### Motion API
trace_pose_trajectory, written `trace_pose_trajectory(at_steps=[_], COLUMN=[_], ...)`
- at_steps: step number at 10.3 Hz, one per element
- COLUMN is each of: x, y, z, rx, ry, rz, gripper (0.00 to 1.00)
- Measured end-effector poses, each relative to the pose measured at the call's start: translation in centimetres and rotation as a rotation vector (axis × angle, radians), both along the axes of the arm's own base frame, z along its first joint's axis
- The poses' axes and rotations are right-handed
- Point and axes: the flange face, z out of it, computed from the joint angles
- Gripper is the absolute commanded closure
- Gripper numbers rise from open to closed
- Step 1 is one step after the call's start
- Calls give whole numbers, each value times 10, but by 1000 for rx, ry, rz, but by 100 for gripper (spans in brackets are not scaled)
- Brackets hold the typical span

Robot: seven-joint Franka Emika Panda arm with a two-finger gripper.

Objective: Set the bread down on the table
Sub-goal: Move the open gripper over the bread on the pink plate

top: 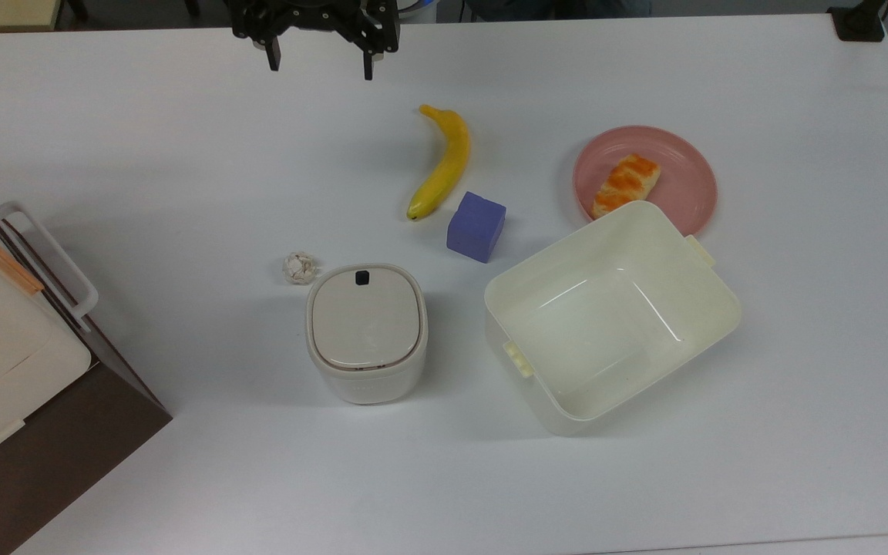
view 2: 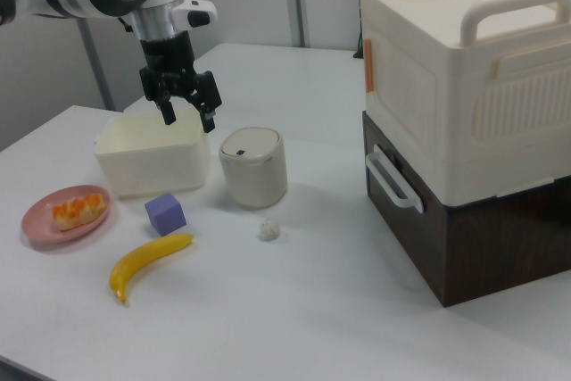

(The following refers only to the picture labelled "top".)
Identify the orange glazed bread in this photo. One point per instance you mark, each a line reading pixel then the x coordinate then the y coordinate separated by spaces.
pixel 626 185

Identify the white lidded trash can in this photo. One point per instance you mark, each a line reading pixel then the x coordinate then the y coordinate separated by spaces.
pixel 366 331

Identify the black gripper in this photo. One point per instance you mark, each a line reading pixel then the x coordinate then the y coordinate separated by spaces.
pixel 313 15

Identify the pink round plate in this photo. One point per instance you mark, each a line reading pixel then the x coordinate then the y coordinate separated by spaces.
pixel 683 173

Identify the cream plastic storage bin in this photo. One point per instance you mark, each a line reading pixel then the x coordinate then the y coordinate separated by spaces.
pixel 610 320

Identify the yellow banana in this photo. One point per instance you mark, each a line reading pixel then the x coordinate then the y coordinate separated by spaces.
pixel 444 164

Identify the crumpled white paper ball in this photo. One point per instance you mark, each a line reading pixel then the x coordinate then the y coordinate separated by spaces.
pixel 300 267

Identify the black table clamp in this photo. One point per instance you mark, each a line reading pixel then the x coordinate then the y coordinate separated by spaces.
pixel 859 21

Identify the purple cube block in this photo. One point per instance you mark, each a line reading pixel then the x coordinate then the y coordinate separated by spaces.
pixel 476 227

